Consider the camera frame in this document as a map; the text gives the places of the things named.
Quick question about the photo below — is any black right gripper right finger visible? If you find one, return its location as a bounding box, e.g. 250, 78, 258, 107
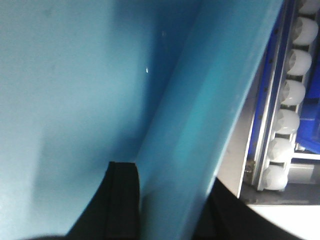
197, 178, 313, 240

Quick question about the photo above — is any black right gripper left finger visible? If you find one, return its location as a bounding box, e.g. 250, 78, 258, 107
67, 161, 140, 240

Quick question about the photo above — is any light blue plastic box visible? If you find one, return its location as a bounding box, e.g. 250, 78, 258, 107
0, 0, 282, 240

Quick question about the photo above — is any steel flow rack shelf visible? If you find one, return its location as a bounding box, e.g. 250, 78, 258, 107
219, 0, 320, 206

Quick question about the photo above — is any blue storage bin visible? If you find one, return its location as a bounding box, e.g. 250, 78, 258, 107
296, 40, 320, 154

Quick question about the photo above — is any white roller track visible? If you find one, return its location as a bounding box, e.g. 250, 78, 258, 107
247, 0, 320, 191

